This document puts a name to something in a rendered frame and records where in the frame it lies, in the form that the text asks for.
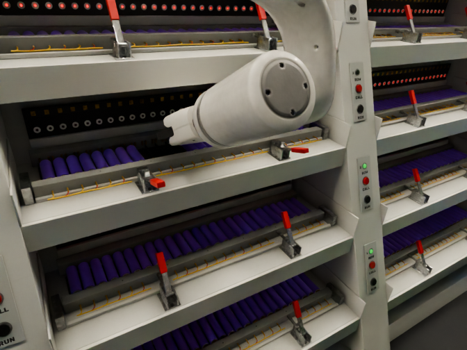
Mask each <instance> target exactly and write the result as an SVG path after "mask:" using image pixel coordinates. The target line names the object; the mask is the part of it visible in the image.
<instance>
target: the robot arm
mask: <svg viewBox="0 0 467 350"><path fill-rule="evenodd" d="M250 1H253V2H254V3H257V4H258V5H260V7H262V8H263V9H264V10H265V11H266V12H267V13H268V14H269V15H270V16H271V18H272V19H273V21H274V22H275V24H276V25H277V28H278V29H279V32H280V35H281V38H282V42H283V46H284V50H283V51H281V50H273V51H268V52H265V53H263V54H261V55H260V56H259V57H257V58H255V59H253V60H252V61H251V62H249V63H247V64H246V65H245V66H243V67H241V68H240V69H239V70H237V71H236V72H234V73H232V74H231V75H229V76H228V77H226V78H225V79H223V80H222V81H220V82H219V83H217V84H216V85H214V86H213V87H211V88H210V89H208V90H207V91H205V92H204V93H202V94H201V95H200V96H199V97H198V99H197V100H196V102H195V105H194V106H190V107H187V108H184V109H182V110H179V111H176V112H174V113H172V114H171V115H168V116H167V117H165V118H164V120H163V121H164V125H165V126H166V127H168V128H169V127H171V128H169V129H167V130H164V131H161V132H158V133H157V136H158V140H165V139H169V144H170V145H172V146H176V145H182V144H193V143H198V142H206V143H208V144H210V145H211V146H214V147H219V148H226V147H232V146H235V145H238V144H243V143H246V142H251V141H255V140H260V139H263V138H268V137H271V136H274V135H279V134H282V133H287V132H290V131H294V130H296V129H298V128H300V127H301V126H303V125H305V124H310V123H312V122H315V121H318V120H319V119H321V118H323V117H324V116H325V115H326V114H327V113H328V111H329V109H330V108H331V105H332V102H333V99H334V90H335V84H336V38H335V30H334V23H333V19H332V16H331V12H330V9H329V6H328V5H327V2H326V0H250Z"/></svg>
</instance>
